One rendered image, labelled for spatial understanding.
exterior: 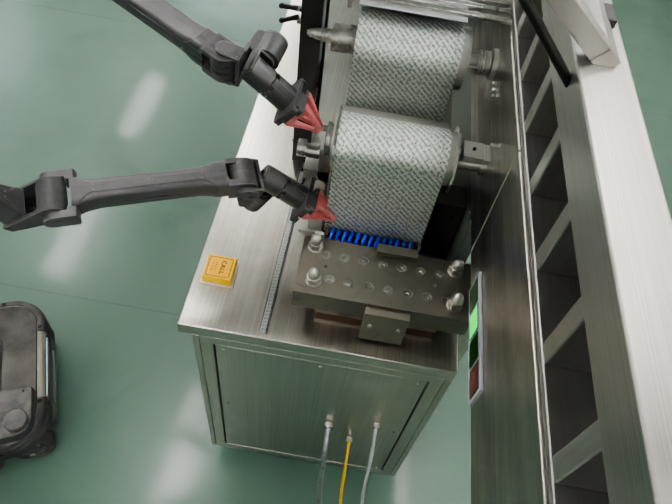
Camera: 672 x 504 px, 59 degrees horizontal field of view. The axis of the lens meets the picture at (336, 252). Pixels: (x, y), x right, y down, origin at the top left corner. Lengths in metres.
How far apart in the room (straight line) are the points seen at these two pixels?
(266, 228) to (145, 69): 2.17
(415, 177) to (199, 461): 1.36
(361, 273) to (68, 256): 1.67
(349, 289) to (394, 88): 0.48
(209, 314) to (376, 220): 0.45
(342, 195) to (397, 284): 0.24
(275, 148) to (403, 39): 0.58
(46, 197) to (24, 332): 1.08
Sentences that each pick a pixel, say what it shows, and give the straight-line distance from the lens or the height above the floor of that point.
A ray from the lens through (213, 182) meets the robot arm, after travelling 1.27.
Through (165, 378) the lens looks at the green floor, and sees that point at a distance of 2.38.
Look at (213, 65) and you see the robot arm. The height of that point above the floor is 1.39.
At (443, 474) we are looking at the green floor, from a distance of 2.31.
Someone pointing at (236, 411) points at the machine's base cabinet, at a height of 0.42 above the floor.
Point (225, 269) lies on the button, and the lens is 1.47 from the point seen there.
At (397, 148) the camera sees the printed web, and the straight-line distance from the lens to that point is 1.25.
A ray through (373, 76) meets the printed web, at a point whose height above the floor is 1.30.
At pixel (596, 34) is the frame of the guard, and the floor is 1.70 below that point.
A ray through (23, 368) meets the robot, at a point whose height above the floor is 0.24.
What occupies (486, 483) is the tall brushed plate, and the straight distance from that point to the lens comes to 0.99.
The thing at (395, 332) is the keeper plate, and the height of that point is 0.96.
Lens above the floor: 2.13
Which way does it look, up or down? 53 degrees down
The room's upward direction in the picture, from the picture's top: 10 degrees clockwise
